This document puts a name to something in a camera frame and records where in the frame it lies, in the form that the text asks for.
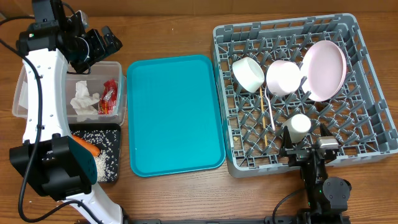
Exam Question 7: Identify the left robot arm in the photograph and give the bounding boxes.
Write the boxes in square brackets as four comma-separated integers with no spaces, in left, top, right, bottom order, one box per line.
[9,1,129,223]

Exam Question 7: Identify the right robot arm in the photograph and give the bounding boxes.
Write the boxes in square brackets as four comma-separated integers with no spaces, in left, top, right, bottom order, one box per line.
[272,124,352,224]

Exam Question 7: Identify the pink plate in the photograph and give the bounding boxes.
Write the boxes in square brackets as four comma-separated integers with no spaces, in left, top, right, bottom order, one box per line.
[300,40,347,101]

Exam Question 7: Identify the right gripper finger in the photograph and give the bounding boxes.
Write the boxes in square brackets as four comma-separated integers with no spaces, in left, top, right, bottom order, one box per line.
[281,126,294,150]
[320,123,332,138]

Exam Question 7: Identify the rice and peanut shells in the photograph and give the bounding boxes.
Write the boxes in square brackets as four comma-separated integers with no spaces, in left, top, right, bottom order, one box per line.
[72,129,121,183]

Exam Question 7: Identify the red snack wrapper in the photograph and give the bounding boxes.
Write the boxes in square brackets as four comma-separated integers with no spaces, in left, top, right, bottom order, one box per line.
[98,79,118,114]

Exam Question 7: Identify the teal plastic tray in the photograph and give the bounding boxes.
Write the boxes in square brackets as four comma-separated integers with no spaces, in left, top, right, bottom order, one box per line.
[127,55,226,177]

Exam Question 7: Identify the small white cup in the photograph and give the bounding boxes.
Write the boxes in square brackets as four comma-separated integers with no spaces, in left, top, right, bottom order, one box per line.
[281,114,312,143]

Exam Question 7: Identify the white bowl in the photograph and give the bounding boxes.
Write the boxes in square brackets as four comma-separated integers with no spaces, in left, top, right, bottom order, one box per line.
[232,57,265,93]

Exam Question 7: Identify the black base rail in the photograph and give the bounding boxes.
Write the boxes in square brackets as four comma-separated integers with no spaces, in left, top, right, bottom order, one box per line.
[75,216,351,224]

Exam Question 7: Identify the black plastic tray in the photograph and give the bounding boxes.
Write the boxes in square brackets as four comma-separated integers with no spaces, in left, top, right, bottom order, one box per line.
[69,123,121,183]

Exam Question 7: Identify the orange carrot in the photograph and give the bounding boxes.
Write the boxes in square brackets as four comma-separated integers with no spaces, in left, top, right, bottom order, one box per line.
[72,135,101,157]

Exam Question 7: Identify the small pink bowl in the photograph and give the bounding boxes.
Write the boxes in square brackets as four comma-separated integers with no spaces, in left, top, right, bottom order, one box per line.
[266,60,302,96]

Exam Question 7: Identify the grey dishwasher rack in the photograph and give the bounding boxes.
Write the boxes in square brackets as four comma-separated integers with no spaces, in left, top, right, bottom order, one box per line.
[212,13,397,178]

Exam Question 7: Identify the wooden chopstick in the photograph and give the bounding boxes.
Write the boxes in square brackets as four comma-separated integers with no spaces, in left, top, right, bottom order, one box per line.
[259,87,268,147]

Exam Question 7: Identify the white plastic fork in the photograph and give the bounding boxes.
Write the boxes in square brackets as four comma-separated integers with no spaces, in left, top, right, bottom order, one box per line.
[264,86,275,131]

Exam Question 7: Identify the white napkin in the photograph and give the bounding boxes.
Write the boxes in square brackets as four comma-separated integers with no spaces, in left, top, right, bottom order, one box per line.
[70,80,100,115]

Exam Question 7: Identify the clear plastic bin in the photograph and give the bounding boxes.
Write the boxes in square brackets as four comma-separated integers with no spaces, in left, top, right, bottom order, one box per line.
[12,61,127,125]

